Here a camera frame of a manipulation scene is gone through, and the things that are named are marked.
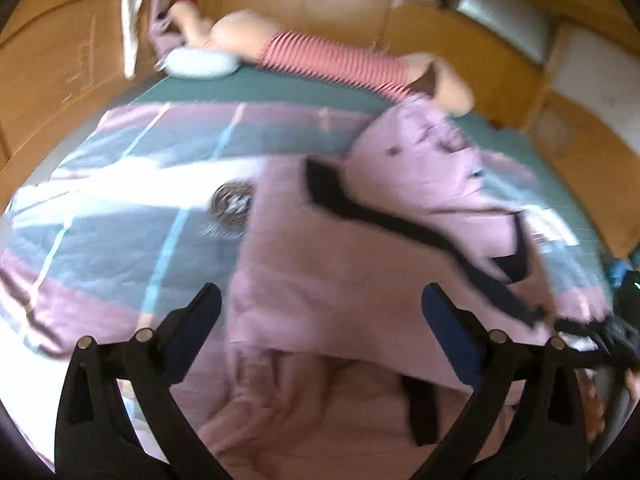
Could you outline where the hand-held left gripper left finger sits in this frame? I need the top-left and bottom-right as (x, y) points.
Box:
(54, 282), (233, 480)

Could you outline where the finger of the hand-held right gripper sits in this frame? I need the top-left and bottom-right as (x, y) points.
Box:
(552, 316), (618, 358)

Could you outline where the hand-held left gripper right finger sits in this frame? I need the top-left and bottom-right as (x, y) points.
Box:
(421, 282), (587, 480)

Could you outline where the pink garment with black trim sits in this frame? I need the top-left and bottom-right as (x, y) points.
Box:
(200, 92), (608, 480)

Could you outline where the person's right hand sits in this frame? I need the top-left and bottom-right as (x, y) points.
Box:
(580, 372), (608, 448)

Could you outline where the patchwork pink and grey quilt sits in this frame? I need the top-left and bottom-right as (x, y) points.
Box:
(0, 102), (618, 471)

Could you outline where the wooden footboard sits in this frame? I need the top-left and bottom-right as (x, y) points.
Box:
(524, 24), (640, 263)

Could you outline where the green bed sheet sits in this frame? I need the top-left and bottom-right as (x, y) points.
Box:
(112, 64), (603, 243)

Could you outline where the light blue pillow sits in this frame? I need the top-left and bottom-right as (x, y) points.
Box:
(161, 46), (242, 81)

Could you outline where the wooden headboard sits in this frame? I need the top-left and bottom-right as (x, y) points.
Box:
(0, 0), (168, 213)

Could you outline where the large striped plush bear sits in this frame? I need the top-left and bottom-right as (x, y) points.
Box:
(167, 0), (477, 117)

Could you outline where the frosted glass window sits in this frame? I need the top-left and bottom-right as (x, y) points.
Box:
(456, 0), (555, 65)

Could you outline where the white hanging cloth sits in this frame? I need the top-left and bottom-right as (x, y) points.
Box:
(117, 0), (153, 79)

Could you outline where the pink hanging cloth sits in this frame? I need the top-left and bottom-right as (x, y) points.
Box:
(146, 0), (190, 60)

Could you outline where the wooden wardrobe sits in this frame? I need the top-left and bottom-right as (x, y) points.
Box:
(199, 0), (553, 133)

